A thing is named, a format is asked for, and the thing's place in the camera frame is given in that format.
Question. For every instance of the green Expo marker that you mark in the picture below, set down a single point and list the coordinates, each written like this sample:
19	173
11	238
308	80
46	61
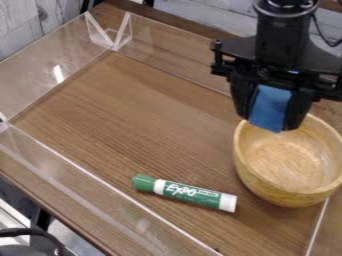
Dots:
186	193

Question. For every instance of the blue rectangular block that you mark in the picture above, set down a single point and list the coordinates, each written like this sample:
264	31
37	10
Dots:
269	108

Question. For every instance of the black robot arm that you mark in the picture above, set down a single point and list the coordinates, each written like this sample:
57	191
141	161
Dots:
284	22

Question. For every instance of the black table leg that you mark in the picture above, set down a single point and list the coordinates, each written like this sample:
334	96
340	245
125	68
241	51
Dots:
43	220

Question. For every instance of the clear acrylic tray wall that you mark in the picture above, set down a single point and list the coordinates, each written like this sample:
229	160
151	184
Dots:
111	98

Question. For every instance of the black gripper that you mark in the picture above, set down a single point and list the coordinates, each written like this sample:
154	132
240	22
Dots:
312	74

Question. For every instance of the brown wooden bowl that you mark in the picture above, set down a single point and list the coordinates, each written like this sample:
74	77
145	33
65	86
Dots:
290	168

